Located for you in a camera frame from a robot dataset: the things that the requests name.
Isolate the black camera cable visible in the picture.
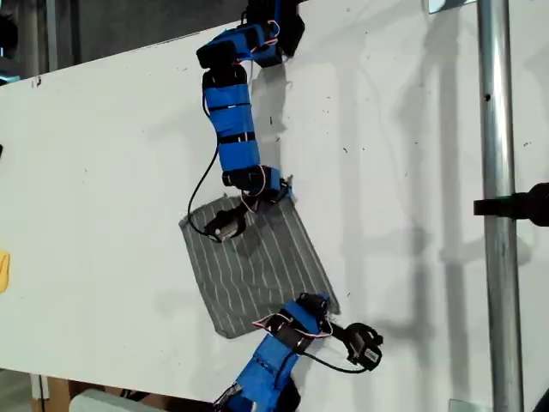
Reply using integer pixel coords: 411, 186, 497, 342
294, 349, 366, 376
187, 148, 220, 236

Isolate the black camera box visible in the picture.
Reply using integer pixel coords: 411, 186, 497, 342
329, 322, 384, 371
204, 209, 248, 244

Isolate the white box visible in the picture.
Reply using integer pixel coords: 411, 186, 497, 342
69, 388, 172, 412

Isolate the grey white-striped towel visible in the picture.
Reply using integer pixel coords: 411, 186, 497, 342
177, 191, 341, 340

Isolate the yellow object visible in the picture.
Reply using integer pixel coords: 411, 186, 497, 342
0, 250, 12, 294

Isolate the black clamp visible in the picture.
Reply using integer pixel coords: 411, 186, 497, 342
473, 182, 549, 227

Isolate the steel post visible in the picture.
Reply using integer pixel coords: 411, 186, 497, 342
476, 0, 525, 412

